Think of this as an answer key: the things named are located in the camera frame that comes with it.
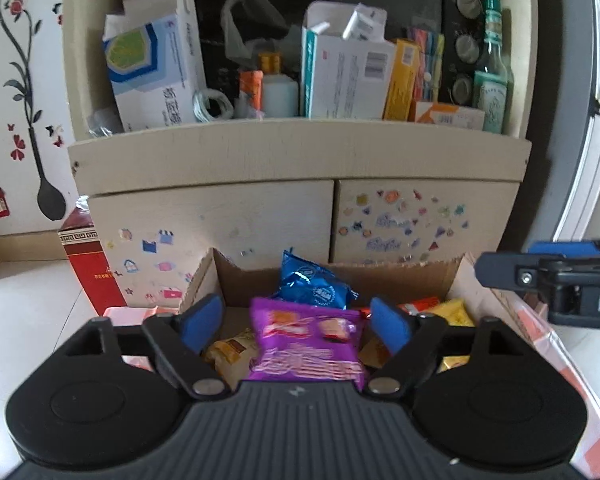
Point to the brown cardboard box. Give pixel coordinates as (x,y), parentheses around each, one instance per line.
(245,285)

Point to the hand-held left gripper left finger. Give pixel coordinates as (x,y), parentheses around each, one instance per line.
(200,325)

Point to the blue snack packet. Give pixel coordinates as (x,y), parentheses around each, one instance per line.
(310,280)

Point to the grey door frame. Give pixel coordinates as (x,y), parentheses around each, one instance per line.
(580,160)

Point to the rainbow striped box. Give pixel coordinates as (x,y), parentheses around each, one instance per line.
(430,70)

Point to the clear plastic wrapper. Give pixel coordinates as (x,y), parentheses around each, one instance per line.
(102,122)

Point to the white plastic bag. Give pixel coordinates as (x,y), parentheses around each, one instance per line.
(240,25)

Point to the red and orange snack packet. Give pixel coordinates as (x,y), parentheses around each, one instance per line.
(422,305)

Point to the orange and white flat box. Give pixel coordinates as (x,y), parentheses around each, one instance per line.
(450,117)

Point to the yellow box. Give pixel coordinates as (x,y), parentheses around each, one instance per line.
(400,85)

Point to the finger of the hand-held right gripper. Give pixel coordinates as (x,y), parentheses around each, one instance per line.
(560,247)
(500,270)

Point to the purple snack packet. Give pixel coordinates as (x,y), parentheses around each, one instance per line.
(300,355)

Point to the white bottle with orange cap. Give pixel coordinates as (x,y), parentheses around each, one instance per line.
(280,95)

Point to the silver oven knob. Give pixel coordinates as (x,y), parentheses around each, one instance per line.
(465,46)
(461,88)
(468,2)

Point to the orange tube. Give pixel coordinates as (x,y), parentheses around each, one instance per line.
(250,87)

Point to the orange brown snack packet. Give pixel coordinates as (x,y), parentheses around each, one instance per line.
(372,352)

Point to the yellow waffle snack packet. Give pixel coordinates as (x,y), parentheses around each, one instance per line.
(455,312)

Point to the green glass bottle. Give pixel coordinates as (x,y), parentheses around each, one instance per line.
(490,100)

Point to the cabinet door with colourful stickers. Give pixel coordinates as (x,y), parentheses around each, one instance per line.
(430,205)

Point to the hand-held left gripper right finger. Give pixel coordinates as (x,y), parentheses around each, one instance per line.
(390,325)

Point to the blue and white carton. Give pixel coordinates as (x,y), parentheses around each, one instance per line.
(155,60)

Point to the red patterned carton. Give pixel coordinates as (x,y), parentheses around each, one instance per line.
(92,270)

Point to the yellow and brown snack packet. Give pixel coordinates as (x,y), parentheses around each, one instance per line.
(230,352)

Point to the cabinet door with house stickers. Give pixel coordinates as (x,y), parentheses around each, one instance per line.
(230,220)

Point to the open white barcode box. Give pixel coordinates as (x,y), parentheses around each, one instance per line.
(340,80)

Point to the cream wooden cabinet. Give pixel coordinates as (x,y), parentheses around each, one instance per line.
(300,155)

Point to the flower vine wall sticker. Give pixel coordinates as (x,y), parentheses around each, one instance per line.
(50,200)

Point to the small white box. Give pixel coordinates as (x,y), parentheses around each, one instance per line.
(365,22)

